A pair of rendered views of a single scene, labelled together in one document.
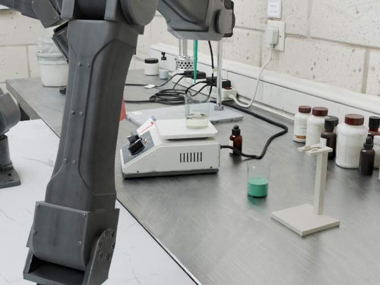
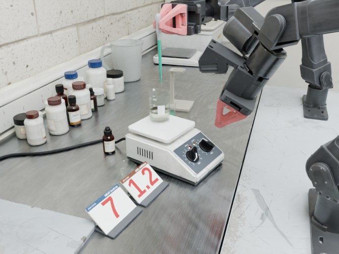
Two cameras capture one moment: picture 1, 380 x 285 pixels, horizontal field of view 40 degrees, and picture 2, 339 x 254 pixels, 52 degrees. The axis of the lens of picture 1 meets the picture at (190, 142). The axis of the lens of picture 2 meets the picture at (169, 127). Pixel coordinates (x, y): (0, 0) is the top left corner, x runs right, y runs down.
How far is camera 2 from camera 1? 1.67 m
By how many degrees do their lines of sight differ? 119
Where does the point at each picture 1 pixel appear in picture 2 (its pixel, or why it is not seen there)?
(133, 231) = (259, 128)
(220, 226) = not seen: hidden behind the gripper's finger
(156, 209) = (233, 133)
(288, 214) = (184, 106)
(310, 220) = (181, 102)
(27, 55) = not seen: outside the picture
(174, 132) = (181, 121)
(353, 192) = (129, 106)
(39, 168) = (281, 209)
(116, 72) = not seen: hidden behind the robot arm
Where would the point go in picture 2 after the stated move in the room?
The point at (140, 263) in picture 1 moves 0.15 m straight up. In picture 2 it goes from (271, 116) to (277, 69)
